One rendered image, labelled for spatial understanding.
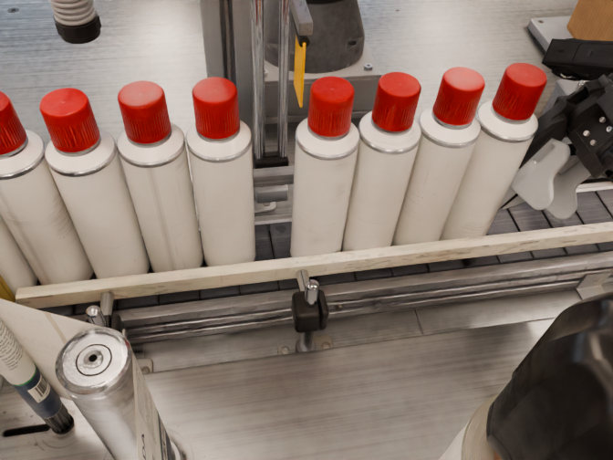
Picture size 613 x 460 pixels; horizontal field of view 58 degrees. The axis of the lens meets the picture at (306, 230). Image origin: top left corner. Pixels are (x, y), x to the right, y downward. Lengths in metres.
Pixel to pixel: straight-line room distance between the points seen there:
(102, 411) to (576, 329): 0.23
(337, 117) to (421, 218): 0.15
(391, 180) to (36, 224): 0.29
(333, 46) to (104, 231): 0.40
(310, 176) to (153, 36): 0.57
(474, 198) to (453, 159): 0.07
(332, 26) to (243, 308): 0.38
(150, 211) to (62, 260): 0.10
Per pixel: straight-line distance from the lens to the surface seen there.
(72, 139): 0.43
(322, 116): 0.42
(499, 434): 0.26
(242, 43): 0.54
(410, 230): 0.54
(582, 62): 0.57
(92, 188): 0.45
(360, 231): 0.52
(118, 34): 0.99
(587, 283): 0.69
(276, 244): 0.57
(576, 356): 0.21
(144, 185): 0.45
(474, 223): 0.56
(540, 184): 0.55
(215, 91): 0.42
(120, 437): 0.36
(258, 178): 0.52
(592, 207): 0.71
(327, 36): 0.75
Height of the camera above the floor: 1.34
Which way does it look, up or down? 51 degrees down
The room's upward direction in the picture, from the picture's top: 5 degrees clockwise
